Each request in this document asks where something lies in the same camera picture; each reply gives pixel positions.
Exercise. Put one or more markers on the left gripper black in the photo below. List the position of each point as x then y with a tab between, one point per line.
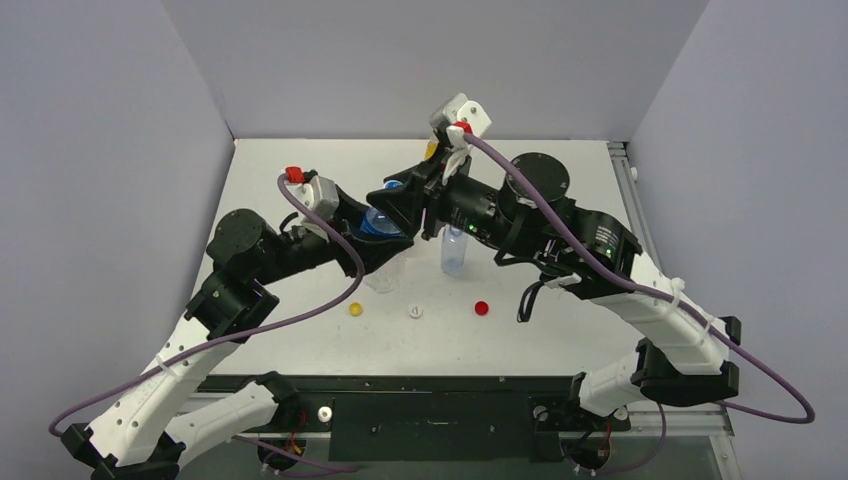
348	218

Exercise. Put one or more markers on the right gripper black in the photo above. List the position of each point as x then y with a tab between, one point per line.
433	206

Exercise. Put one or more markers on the clear bottle blue label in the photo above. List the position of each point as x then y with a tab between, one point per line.
386	278

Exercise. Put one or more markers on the clear water bottle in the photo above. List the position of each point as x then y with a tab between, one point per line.
453	250

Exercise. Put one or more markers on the yellow bottle cap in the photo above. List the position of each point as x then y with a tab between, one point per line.
355	309

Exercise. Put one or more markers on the red bottle cap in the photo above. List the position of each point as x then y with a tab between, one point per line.
481	308

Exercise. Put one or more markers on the yellow juice bottle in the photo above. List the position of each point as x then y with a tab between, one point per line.
431	149

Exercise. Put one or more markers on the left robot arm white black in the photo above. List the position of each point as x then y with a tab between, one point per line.
142	435

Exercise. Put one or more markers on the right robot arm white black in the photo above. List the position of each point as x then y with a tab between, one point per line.
530	219

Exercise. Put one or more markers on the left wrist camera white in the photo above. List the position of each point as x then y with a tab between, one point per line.
314	192

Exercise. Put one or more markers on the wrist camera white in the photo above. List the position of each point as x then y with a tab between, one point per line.
314	192
449	124

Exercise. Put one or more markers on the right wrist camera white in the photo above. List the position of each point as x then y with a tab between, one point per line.
449	124

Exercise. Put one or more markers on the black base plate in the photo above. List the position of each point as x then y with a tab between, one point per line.
428	418

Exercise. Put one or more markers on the aluminium frame rail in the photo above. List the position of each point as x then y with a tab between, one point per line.
626	176

